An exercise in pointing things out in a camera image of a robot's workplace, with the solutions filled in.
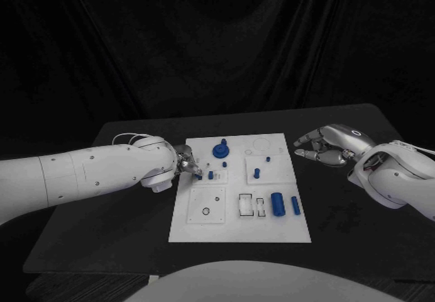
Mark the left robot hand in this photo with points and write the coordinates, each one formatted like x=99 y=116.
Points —
x=186 y=162

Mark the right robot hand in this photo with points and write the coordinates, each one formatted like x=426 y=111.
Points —
x=334 y=144

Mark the blue plug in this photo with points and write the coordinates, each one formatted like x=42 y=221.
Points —
x=197 y=176

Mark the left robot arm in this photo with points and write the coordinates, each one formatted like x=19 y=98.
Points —
x=85 y=170

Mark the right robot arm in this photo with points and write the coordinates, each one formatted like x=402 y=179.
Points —
x=393 y=179

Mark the white task board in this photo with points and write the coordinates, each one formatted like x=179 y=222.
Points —
x=238 y=224

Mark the blue gear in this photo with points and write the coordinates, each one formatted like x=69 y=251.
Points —
x=220 y=151

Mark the blue dumbbell peg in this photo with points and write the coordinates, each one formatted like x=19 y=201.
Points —
x=256 y=173

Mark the thin long blue cylinder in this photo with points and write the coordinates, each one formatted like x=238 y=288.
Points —
x=295 y=205

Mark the large blue cylinder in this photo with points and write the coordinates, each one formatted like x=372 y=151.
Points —
x=277 y=204

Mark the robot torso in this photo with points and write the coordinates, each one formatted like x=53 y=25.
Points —
x=261 y=282

